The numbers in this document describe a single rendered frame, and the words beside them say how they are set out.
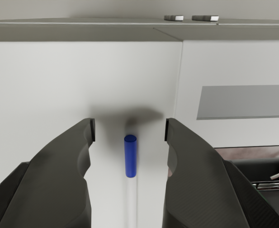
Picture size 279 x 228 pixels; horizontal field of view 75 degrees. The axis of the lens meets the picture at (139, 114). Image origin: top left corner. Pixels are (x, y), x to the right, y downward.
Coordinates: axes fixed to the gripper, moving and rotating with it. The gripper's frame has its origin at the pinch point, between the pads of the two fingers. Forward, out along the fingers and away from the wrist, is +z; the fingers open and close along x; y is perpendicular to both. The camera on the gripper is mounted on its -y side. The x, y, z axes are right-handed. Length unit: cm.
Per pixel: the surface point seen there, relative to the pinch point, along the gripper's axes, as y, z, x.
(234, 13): -7, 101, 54
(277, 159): 20.0, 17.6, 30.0
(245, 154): 12.9, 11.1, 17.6
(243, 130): 2.6, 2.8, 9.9
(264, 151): 12.4, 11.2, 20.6
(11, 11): -6, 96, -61
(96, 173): 6.6, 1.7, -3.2
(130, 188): 7.6, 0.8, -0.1
